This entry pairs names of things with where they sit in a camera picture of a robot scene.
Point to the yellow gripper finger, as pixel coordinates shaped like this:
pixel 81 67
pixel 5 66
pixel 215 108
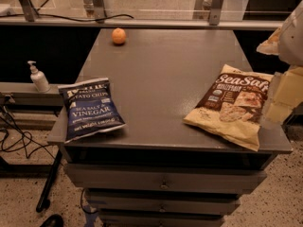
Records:
pixel 285 93
pixel 270 46

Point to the brown sea salt chip bag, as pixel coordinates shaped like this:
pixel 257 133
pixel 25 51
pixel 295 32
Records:
pixel 232 106

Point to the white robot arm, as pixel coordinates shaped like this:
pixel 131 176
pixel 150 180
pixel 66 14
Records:
pixel 290 46

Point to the blue vinegar chip bag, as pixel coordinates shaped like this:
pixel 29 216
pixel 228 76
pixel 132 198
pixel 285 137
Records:
pixel 90 108

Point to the top drawer with knob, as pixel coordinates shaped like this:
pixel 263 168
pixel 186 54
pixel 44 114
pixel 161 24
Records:
pixel 168 179

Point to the drawer with knob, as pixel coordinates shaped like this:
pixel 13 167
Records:
pixel 168 179
pixel 167 202

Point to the middle drawer with knob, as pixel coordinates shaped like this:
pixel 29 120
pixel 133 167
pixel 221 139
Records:
pixel 167 202

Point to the grey drawer cabinet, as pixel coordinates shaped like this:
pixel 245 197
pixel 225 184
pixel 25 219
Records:
pixel 157 77

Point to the orange fruit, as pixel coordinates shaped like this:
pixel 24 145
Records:
pixel 119 36

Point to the bottom drawer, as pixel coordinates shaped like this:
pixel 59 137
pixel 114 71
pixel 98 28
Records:
pixel 153 219

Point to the white pump soap bottle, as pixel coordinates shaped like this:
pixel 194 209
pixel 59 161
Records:
pixel 38 78

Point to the black shoe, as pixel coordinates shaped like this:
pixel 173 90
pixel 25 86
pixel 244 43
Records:
pixel 53 221

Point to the black metal leg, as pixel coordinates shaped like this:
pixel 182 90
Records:
pixel 44 202

